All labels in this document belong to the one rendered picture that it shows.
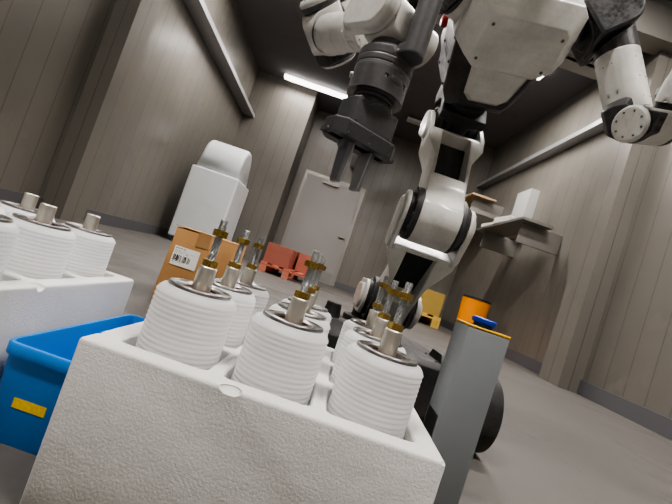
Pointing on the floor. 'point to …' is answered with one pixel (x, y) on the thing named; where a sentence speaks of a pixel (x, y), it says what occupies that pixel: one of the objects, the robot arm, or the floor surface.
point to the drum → (473, 308)
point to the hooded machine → (214, 190)
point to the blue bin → (41, 379)
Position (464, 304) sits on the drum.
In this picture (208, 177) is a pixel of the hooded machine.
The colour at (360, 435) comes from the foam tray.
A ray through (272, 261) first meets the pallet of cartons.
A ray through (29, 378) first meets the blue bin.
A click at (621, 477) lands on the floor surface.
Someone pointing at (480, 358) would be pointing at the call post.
